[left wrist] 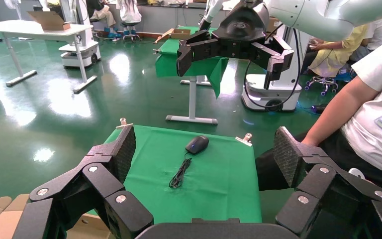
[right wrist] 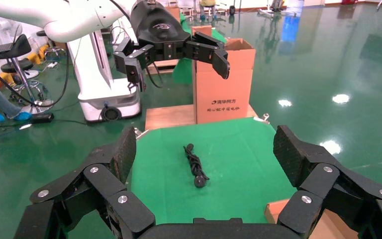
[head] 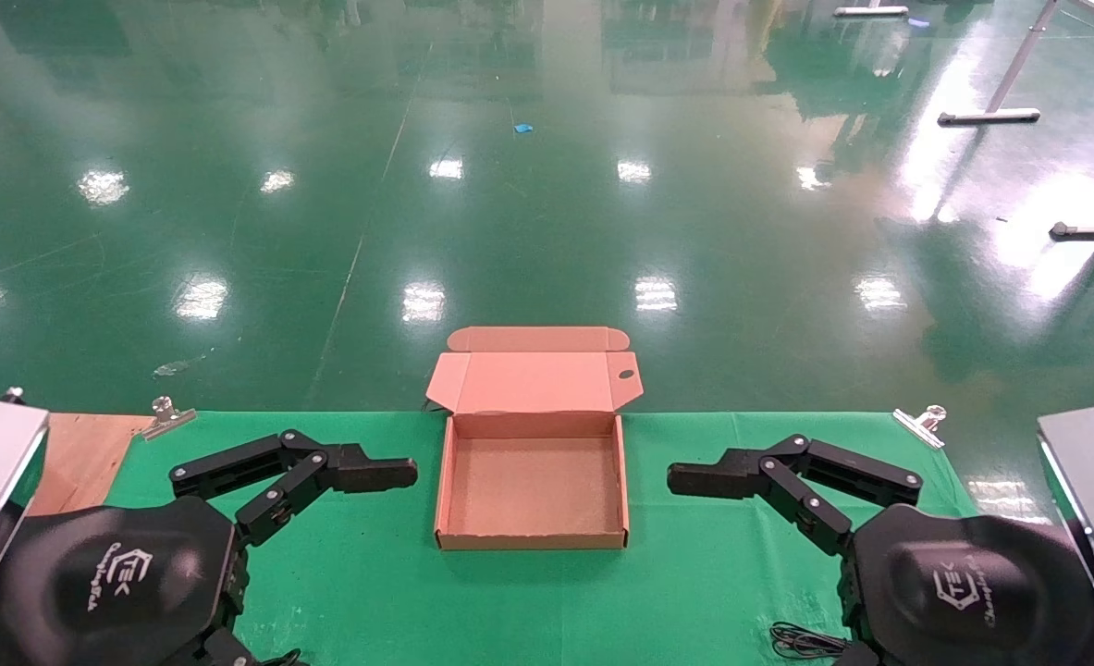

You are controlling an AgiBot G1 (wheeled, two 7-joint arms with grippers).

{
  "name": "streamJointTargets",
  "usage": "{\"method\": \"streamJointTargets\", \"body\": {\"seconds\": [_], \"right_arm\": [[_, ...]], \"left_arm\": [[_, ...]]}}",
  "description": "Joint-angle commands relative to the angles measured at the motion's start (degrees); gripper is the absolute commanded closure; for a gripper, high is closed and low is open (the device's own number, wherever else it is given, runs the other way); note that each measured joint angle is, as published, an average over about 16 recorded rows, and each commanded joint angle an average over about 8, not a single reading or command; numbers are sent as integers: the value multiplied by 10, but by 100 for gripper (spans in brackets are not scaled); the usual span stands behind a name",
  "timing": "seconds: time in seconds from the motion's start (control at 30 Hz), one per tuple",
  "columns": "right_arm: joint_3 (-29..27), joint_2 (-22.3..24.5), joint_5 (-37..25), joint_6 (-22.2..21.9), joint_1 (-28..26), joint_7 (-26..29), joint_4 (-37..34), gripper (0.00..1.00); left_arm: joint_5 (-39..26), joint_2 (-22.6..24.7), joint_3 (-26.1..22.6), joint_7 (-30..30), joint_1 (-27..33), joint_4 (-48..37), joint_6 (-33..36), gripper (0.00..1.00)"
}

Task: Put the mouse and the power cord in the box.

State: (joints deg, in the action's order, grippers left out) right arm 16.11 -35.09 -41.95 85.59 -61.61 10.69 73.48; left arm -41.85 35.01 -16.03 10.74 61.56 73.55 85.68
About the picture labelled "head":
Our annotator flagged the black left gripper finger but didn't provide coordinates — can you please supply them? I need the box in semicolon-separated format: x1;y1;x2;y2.
172;629;257;666
169;429;419;549

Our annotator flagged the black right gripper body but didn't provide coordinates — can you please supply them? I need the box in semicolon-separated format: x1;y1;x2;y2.
847;504;1094;666

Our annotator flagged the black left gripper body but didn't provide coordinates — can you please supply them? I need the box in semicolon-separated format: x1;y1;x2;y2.
0;497;252;666

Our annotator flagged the open pinkish cardboard box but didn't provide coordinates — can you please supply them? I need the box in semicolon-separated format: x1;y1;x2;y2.
424;325;645;552

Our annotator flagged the green table cloth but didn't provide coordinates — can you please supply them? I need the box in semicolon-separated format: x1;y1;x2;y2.
103;412;980;666

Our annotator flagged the grey metal table leg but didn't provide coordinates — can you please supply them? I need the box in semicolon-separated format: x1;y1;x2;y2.
937;0;1062;127

